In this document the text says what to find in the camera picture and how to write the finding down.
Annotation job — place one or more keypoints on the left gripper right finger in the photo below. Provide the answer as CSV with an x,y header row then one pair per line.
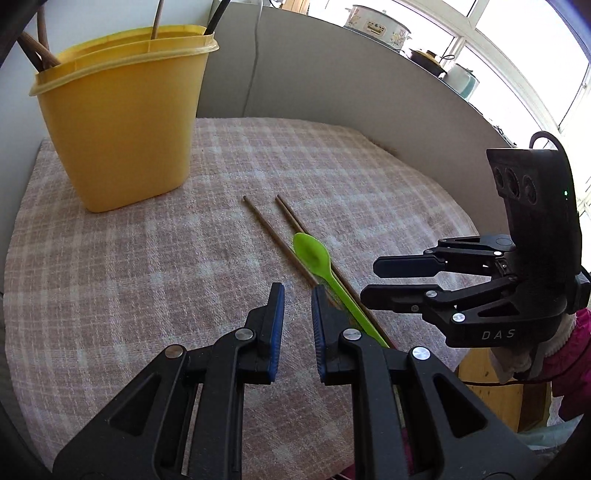
x,y
412,416

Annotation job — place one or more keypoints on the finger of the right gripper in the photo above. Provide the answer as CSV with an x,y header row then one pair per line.
x,y
415,299
489,255

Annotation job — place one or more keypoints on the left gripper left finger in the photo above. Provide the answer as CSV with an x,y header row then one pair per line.
x,y
181,416

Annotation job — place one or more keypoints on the green plastic spoon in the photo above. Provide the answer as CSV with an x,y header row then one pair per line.
x,y
316,257

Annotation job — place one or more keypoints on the brown wooden chopstick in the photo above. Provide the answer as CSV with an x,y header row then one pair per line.
x,y
290,255
41,27
37,50
300,228

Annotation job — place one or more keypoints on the black chopstick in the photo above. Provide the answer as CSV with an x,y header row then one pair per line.
x,y
216,17

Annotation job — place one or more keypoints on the red-tipped wooden chopstick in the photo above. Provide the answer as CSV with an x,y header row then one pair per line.
x,y
156,20

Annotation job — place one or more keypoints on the pink sleeve right forearm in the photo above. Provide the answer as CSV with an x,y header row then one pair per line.
x,y
569,369

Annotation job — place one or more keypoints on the right gloved hand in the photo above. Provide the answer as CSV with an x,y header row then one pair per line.
x,y
531,361

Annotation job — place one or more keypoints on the mint green electric kettle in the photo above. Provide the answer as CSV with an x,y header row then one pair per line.
x,y
462,81

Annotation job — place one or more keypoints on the brown clay pot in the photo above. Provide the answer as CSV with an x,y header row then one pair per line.
x,y
428,61

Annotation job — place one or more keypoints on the white floral slow cooker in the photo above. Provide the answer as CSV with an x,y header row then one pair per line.
x,y
378,25

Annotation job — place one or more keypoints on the wooden cutting board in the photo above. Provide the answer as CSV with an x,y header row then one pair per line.
x,y
296,6

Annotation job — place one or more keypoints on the yellow plastic utensil bucket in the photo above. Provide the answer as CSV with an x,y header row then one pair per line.
x,y
120,111

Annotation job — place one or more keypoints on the black camera box right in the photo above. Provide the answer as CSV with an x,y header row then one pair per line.
x,y
537,188

